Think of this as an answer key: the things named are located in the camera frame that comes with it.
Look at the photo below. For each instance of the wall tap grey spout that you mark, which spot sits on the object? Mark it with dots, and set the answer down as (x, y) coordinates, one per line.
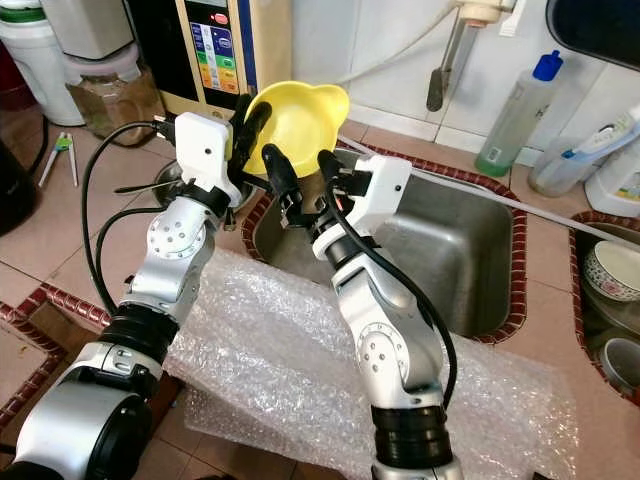
(438, 90)

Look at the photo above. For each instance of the black hanging pan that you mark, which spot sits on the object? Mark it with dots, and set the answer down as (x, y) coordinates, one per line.
(595, 30)

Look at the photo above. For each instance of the white patterned bowl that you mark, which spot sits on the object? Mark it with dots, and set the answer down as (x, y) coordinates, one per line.
(615, 270)

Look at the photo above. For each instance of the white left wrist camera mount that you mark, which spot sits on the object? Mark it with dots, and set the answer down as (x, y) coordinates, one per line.
(205, 150)

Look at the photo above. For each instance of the yellow plastic bowl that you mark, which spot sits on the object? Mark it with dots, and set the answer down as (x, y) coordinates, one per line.
(300, 125)

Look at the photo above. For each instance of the small steel bowl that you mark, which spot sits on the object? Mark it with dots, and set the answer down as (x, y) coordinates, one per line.
(168, 178)

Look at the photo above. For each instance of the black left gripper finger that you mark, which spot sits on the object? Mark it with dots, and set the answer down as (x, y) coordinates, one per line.
(238, 108)
(255, 135)

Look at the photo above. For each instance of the clear bottle blue cap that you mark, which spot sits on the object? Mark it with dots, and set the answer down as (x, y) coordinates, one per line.
(515, 120)

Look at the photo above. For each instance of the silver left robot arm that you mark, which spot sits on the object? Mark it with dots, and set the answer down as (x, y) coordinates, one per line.
(175, 245)

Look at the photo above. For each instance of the white tongs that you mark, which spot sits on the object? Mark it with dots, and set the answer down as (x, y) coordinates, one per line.
(63, 143)

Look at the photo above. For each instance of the grey bowl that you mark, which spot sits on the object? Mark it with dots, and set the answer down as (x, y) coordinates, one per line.
(622, 365)

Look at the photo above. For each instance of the black kettle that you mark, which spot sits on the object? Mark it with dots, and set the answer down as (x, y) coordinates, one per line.
(12, 190)

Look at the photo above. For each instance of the dark red container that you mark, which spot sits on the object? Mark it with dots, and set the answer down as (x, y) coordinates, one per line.
(8, 80)

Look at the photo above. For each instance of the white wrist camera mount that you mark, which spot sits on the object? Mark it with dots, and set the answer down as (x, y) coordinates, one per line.
(385, 190)
(205, 150)

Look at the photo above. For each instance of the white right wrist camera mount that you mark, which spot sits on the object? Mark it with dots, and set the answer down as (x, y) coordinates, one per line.
(385, 190)

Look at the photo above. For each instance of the beige black water ionizer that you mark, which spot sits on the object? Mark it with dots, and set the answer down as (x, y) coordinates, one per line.
(272, 60)

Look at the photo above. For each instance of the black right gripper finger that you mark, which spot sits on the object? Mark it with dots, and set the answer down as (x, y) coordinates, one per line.
(285, 175)
(334, 172)

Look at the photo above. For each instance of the grey white box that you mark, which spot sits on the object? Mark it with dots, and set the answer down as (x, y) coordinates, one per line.
(85, 25)

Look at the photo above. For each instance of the clear jar brown contents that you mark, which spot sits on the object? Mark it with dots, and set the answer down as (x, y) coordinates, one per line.
(120, 105)

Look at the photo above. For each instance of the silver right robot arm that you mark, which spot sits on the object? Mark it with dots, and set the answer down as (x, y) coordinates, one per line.
(390, 330)

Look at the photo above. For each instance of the clear bubble wrap sheet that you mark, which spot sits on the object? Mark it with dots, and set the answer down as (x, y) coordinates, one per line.
(280, 380)

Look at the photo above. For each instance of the white jug green lid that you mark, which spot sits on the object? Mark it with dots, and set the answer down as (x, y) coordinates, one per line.
(35, 70)

